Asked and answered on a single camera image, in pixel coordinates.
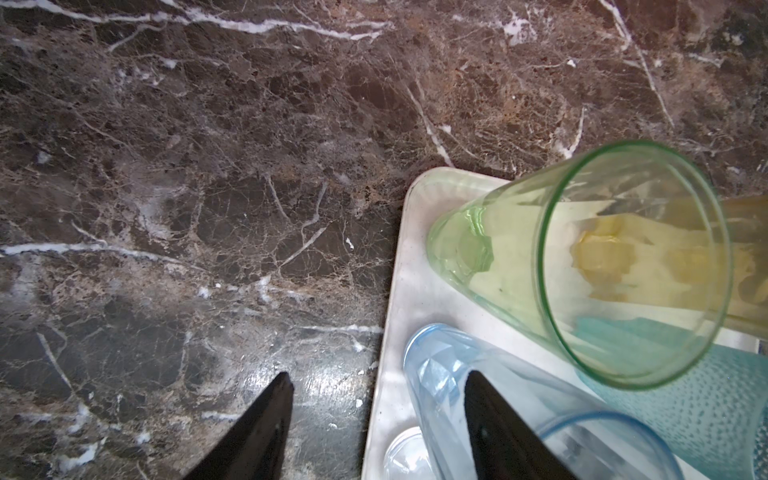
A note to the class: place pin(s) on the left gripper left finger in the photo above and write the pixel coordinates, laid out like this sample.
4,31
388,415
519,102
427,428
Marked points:
254,447

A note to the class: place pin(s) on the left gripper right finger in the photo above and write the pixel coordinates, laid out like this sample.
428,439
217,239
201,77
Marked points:
503,446

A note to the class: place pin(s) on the grey blue glass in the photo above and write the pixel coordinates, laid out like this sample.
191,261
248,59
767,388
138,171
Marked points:
591,439

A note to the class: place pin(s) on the clear glass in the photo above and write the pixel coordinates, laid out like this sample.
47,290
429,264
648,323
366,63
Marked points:
409,456

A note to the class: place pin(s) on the beige square tray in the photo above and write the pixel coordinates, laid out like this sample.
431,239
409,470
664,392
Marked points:
420,297

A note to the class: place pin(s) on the frosted teal glass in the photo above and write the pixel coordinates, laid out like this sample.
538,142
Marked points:
714,416

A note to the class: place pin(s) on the light green ribbed glass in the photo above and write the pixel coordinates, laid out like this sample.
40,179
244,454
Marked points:
619,261

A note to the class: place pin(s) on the amber tall glass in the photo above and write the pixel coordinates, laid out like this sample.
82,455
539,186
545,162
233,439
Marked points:
747,222

